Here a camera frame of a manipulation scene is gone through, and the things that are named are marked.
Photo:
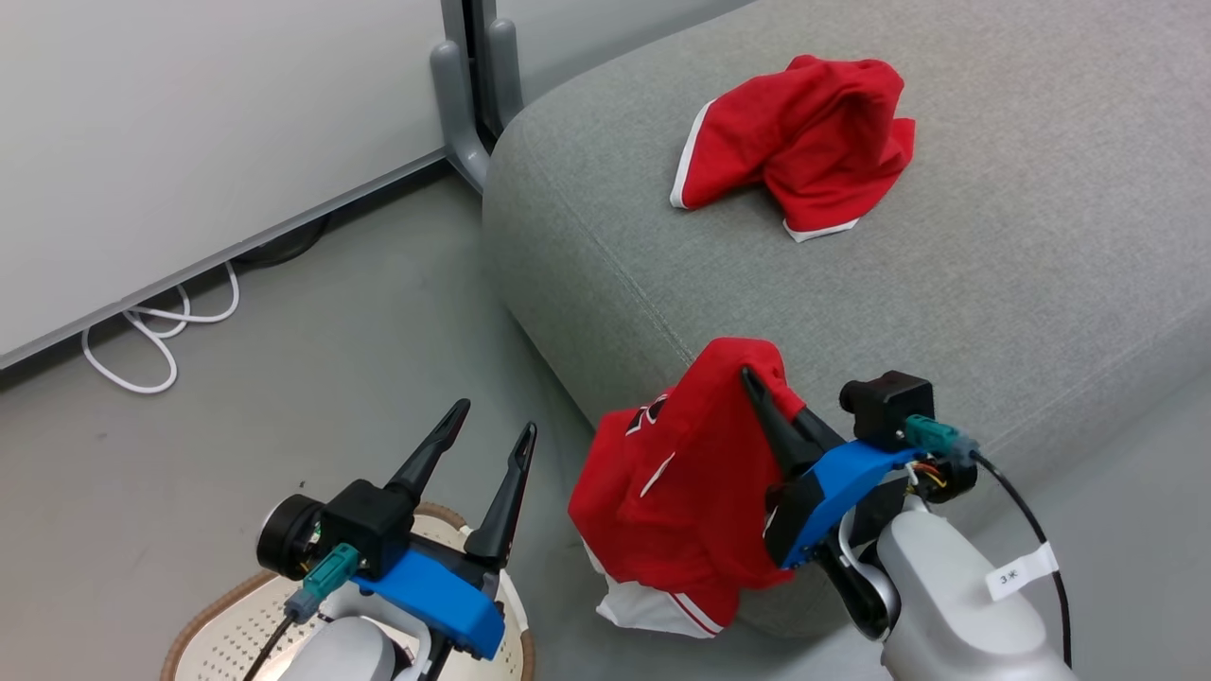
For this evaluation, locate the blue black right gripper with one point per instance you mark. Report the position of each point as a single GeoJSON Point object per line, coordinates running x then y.
{"type": "Point", "coordinates": [833, 492]}

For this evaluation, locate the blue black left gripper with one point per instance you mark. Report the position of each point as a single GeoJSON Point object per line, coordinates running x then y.
{"type": "Point", "coordinates": [445, 601]}

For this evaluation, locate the red jersey with white stripes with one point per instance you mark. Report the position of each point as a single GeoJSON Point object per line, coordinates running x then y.
{"type": "Point", "coordinates": [681, 492]}

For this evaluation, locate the red shorts with white trim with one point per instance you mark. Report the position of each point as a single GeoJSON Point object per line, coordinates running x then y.
{"type": "Point", "coordinates": [814, 142]}

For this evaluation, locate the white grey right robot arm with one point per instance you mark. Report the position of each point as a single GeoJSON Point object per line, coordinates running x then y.
{"type": "Point", "coordinates": [956, 615]}

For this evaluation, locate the white perforated laundry basket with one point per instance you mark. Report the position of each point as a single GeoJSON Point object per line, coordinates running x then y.
{"type": "Point", "coordinates": [218, 643]}

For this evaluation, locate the grey fabric sofa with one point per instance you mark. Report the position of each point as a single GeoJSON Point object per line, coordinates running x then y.
{"type": "Point", "coordinates": [1041, 236]}

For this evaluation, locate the grey partition foot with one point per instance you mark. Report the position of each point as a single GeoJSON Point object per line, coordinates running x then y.
{"type": "Point", "coordinates": [459, 123]}
{"type": "Point", "coordinates": [506, 71]}

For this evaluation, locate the wide white partition panel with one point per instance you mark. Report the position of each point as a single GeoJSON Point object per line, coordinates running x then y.
{"type": "Point", "coordinates": [189, 142]}

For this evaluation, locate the narrow white partition panel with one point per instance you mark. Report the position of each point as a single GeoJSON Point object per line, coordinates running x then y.
{"type": "Point", "coordinates": [587, 38]}

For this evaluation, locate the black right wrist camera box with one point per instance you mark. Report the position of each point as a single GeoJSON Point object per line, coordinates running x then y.
{"type": "Point", "coordinates": [885, 407]}

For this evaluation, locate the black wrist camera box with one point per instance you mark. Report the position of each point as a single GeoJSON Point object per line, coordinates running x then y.
{"type": "Point", "coordinates": [369, 525]}
{"type": "Point", "coordinates": [885, 407]}

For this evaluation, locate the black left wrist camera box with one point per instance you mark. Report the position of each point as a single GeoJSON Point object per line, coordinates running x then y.
{"type": "Point", "coordinates": [369, 525]}

